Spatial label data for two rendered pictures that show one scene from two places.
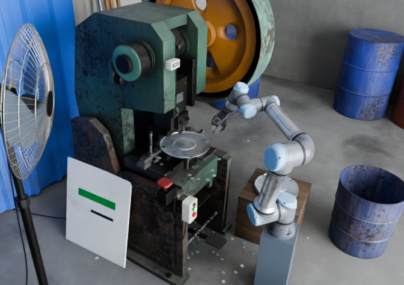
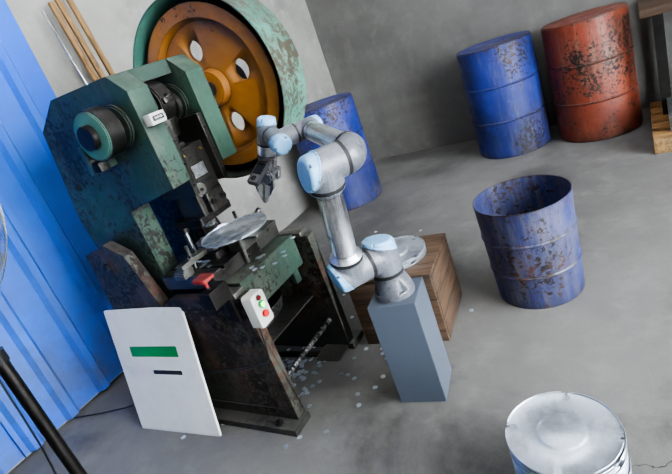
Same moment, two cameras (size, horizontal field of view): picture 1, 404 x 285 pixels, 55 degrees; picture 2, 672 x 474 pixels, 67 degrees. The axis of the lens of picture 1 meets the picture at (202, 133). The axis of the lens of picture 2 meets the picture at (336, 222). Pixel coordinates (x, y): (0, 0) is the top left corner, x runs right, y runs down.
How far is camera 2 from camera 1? 0.72 m
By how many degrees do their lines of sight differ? 10
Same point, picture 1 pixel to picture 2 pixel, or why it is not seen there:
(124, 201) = (183, 337)
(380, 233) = (558, 257)
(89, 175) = (134, 323)
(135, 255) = (233, 414)
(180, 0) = not seen: hidden behind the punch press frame
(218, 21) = (223, 63)
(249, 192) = not seen: hidden behind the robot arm
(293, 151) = (328, 153)
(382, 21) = (496, 27)
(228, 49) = (248, 91)
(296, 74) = (426, 139)
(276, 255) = (402, 330)
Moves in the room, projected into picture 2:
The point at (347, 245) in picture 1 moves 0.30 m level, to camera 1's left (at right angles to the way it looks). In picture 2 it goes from (523, 295) to (458, 316)
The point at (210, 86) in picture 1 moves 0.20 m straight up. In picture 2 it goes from (251, 151) to (234, 108)
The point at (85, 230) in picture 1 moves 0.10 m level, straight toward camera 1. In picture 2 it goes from (158, 404) to (160, 416)
